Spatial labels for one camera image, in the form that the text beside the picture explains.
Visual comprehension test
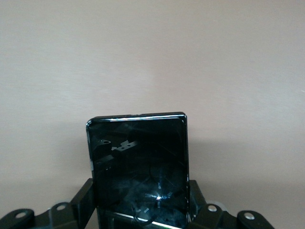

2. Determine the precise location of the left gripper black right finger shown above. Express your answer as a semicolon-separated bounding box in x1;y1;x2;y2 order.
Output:
188;180;272;229

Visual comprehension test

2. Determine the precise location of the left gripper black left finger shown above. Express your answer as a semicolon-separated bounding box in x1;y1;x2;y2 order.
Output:
0;177;101;229

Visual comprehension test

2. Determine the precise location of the tall black smartphone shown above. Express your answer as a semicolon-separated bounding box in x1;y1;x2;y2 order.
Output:
85;111;191;229

